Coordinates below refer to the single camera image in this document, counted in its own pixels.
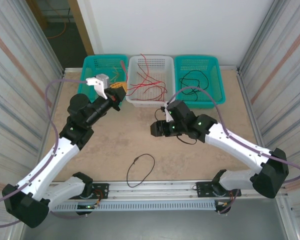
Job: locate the white plastic basket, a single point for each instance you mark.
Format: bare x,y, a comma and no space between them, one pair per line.
145,103

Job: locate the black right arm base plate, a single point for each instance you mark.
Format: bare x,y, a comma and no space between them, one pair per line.
205,188

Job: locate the aluminium table edge profile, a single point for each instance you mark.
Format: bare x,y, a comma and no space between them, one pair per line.
245,95
58,100

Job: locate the teal plastic basket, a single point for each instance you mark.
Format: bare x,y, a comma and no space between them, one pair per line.
215,75
100,67

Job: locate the wooden board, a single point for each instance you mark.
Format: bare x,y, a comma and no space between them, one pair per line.
38,15

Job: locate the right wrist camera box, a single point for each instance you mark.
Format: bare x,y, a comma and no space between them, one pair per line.
168,115

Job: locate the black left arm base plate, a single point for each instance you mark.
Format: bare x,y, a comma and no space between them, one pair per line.
102,186

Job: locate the wooden door frame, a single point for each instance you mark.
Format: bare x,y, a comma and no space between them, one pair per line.
81,25

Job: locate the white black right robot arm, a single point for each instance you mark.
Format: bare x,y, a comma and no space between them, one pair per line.
240,147

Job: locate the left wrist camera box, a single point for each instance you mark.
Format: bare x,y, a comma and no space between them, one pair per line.
101,80

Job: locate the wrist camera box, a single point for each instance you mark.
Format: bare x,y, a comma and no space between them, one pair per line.
168,115
101,80

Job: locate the aluminium mounting rail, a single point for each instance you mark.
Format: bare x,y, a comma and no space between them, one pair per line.
152,190

